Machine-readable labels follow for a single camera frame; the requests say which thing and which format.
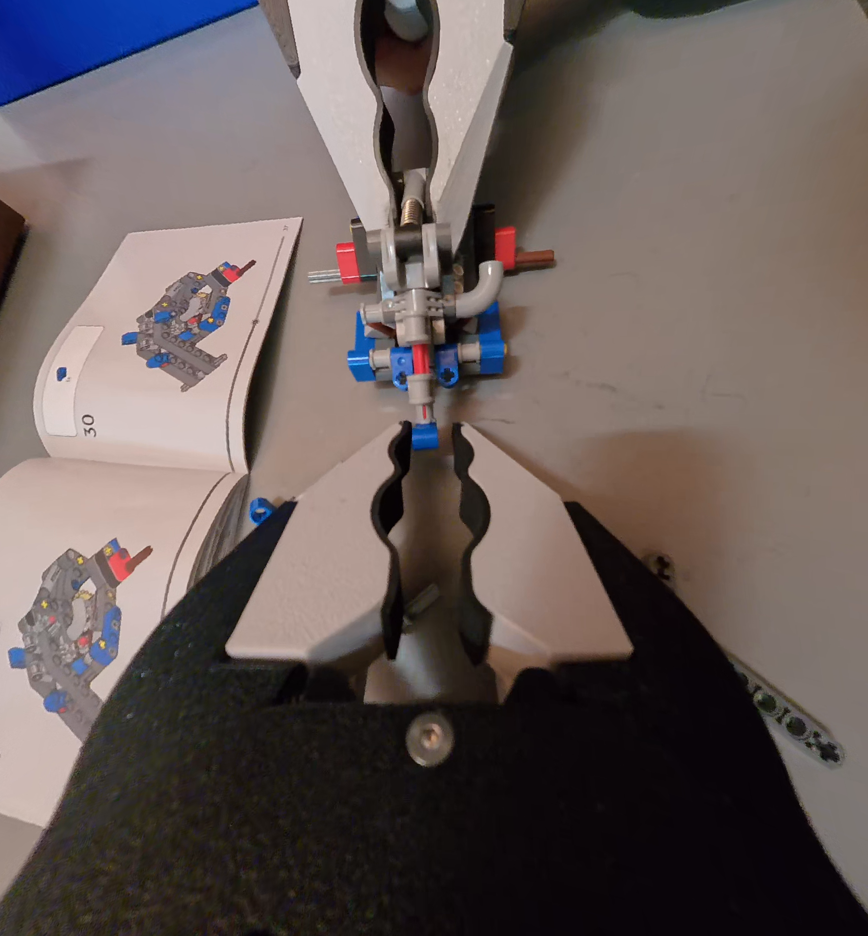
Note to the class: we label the small grey lego pin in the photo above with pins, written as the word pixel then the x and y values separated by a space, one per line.
pixel 421 607

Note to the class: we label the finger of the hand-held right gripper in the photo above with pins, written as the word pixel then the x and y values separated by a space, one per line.
pixel 331 73
pixel 478 88

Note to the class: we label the instruction booklet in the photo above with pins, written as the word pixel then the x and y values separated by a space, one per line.
pixel 149 365

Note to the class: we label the lego chassis assembly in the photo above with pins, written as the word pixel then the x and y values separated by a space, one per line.
pixel 397 252

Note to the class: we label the blue storage bin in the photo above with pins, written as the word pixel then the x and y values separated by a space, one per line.
pixel 75 36

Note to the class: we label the small blue lego pin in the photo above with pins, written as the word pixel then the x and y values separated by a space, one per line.
pixel 258 510

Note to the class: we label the red axle with grey connectors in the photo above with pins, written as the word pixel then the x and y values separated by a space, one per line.
pixel 421 362

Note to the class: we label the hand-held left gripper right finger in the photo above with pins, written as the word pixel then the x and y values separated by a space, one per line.
pixel 551 585

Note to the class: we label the dark grey angled lego beam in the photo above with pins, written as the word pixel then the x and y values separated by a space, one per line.
pixel 796 724

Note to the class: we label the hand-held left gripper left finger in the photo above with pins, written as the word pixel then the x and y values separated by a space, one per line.
pixel 309 585

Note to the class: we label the small black lego pin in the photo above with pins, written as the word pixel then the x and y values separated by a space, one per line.
pixel 658 567

